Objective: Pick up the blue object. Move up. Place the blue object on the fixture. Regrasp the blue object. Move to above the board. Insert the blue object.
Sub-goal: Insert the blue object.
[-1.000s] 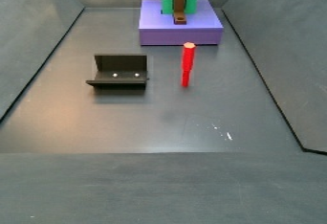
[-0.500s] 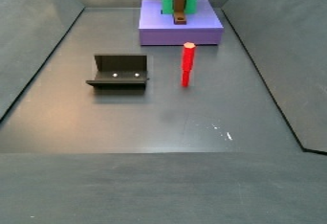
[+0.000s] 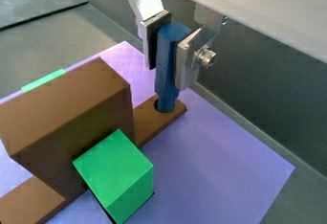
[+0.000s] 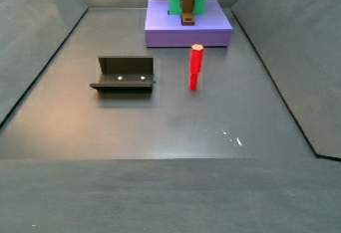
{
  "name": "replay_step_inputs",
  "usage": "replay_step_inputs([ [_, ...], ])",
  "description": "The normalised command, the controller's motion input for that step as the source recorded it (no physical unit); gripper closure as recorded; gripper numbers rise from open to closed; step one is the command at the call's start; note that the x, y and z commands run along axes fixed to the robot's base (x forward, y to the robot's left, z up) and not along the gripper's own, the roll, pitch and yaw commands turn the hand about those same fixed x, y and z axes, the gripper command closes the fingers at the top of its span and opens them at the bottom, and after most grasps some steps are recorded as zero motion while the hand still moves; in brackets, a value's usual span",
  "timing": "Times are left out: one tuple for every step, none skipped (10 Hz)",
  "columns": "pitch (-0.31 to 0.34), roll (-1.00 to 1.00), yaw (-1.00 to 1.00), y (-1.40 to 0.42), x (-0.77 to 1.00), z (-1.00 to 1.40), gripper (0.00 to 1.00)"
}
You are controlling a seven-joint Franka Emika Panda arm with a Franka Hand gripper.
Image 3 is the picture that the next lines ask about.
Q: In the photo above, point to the green block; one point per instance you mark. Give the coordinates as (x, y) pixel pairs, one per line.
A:
(118, 175)
(42, 80)

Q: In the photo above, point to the purple base block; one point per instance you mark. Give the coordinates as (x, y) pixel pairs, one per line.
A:
(216, 175)

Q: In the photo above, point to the blue stepped peg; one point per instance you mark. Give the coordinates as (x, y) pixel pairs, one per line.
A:
(169, 34)

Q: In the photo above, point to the brown slotted block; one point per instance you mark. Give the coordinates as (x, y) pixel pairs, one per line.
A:
(52, 123)

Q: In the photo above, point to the green block left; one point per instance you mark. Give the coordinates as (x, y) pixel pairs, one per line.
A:
(118, 175)

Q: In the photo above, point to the green block right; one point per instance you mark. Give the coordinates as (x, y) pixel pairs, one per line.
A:
(42, 80)

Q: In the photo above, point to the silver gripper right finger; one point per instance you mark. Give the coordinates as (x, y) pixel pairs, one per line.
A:
(193, 50)

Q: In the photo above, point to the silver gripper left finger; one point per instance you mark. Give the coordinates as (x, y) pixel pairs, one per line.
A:
(149, 17)

